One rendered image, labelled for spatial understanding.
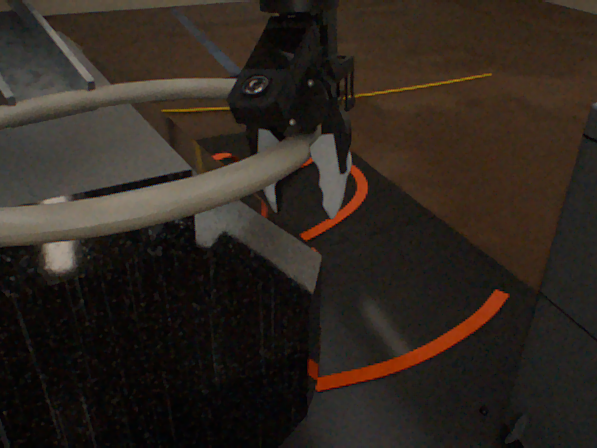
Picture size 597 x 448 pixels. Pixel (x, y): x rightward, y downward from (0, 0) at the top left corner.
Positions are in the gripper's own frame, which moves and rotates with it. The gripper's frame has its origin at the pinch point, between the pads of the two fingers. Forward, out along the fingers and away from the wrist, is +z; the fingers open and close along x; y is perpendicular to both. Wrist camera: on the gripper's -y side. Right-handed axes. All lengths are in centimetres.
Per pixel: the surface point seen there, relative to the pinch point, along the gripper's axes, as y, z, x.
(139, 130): 30, 4, 43
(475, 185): 202, 78, 2
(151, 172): 17.3, 5.7, 31.5
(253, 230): 26.5, 18.3, 20.1
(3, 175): 8, 5, 51
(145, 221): -16.9, -5.4, 5.8
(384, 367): 77, 84, 10
